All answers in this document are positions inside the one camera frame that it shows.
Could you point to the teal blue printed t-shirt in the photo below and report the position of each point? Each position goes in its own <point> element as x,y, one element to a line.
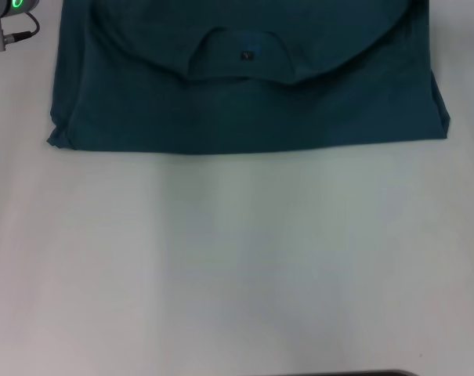
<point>240,98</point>

